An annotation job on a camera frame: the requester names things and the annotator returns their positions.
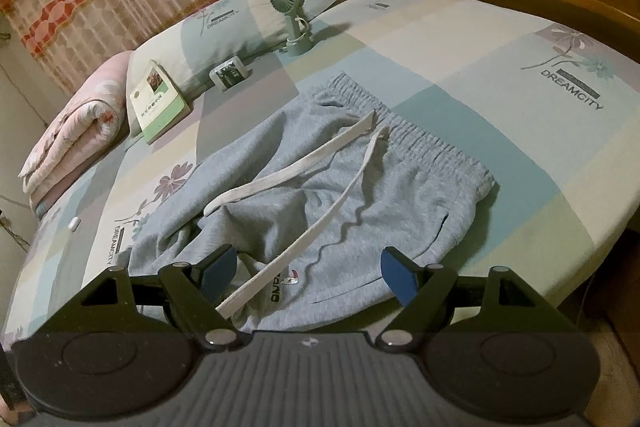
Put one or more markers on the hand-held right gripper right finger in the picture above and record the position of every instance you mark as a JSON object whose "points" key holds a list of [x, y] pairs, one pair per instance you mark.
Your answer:
{"points": [[400, 274]]}

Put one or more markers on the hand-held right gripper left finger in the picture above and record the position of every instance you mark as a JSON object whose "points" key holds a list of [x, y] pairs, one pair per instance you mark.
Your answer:
{"points": [[222, 264]]}

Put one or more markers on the light blue fleece hoodie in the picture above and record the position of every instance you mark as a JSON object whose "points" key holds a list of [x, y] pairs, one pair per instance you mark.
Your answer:
{"points": [[310, 187]]}

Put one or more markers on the small white oval case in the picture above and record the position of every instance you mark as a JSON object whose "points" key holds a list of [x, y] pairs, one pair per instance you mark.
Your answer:
{"points": [[75, 223]]}

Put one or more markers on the white and green book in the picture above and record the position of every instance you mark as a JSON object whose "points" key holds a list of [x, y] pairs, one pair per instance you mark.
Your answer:
{"points": [[155, 102]]}

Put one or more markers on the small white green packet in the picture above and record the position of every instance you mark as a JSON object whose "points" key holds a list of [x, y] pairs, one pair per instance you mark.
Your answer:
{"points": [[229, 73]]}

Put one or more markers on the pink folded quilt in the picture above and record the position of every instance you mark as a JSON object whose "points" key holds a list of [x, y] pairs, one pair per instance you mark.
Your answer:
{"points": [[75, 132]]}

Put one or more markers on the patchwork bed sheet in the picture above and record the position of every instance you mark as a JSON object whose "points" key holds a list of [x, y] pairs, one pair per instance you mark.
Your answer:
{"points": [[450, 57]]}

